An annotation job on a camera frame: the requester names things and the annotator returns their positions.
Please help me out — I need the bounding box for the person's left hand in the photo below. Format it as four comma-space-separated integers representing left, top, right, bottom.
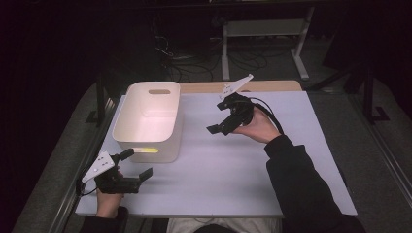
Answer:
95, 169, 124, 219

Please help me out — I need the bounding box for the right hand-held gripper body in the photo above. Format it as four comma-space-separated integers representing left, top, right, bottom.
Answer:
217, 73, 257, 136

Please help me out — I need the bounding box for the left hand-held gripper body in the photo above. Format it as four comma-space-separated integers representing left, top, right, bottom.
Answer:
81, 150, 143, 195

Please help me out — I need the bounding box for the person's right hand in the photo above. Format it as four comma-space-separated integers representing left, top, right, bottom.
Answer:
232, 106, 282, 145

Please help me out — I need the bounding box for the aluminium frame rail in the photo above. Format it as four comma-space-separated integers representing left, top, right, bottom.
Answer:
48, 96, 118, 233
349, 96, 412, 208

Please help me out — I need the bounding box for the left hand-held gripper black cable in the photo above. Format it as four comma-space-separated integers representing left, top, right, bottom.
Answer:
75, 163, 98, 198

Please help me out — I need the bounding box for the wooden table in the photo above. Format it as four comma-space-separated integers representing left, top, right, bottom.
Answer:
179, 80, 303, 95

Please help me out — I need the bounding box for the black metal stand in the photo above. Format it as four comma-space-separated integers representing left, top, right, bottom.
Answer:
86, 74, 108, 127
343, 61, 392, 125

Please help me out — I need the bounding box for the white plastic storage bin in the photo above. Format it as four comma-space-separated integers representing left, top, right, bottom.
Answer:
111, 81, 183, 164

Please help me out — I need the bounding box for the hand-held gripper black cable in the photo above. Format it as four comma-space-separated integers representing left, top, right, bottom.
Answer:
75, 163, 98, 198
249, 96, 286, 135

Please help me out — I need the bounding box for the white metal stand frame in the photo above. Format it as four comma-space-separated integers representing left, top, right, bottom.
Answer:
221, 6, 316, 82

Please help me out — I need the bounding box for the right hand-held gripper black cable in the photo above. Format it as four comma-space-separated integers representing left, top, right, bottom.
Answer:
249, 96, 286, 135

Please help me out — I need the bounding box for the white foam board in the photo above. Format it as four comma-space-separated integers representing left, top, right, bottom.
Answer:
75, 90, 358, 218

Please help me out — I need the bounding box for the tangle of black floor cables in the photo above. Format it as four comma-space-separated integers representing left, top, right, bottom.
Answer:
152, 16, 270, 83

